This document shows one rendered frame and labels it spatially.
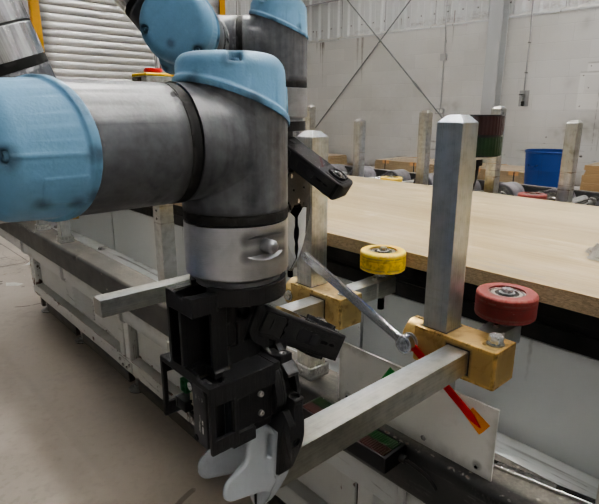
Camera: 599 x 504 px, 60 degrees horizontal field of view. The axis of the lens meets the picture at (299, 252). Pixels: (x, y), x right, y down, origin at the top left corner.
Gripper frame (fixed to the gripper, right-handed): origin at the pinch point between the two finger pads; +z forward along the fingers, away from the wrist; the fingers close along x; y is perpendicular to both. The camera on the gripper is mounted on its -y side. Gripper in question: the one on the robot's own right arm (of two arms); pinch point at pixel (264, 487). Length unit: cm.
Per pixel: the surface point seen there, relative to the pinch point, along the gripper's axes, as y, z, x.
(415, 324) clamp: -31.5, -4.0, -7.1
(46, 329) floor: -48, 83, -253
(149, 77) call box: -30, -38, -76
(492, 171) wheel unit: -140, -12, -55
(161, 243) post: -31, -2, -78
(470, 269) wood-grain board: -50, -7, -10
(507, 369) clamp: -33.6, -1.3, 5.0
